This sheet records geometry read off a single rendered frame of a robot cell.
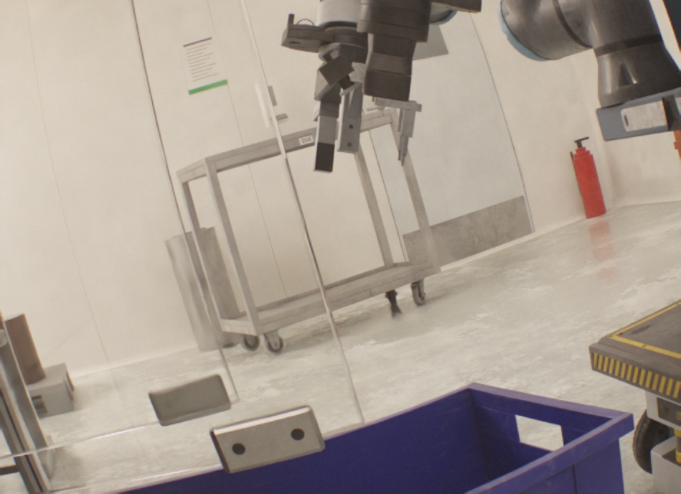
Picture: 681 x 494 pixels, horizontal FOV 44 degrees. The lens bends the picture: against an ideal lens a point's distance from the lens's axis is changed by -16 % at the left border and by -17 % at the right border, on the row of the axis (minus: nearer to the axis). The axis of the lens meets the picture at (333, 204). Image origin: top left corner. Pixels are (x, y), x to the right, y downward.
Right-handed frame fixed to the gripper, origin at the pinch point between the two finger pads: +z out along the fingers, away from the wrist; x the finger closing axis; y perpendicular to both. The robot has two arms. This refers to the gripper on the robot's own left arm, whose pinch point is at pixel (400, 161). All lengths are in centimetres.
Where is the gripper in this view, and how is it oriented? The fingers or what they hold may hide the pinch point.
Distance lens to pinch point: 103.1
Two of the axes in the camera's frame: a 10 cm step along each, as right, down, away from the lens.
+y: -9.9, -1.3, -0.2
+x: 0.0, 1.5, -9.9
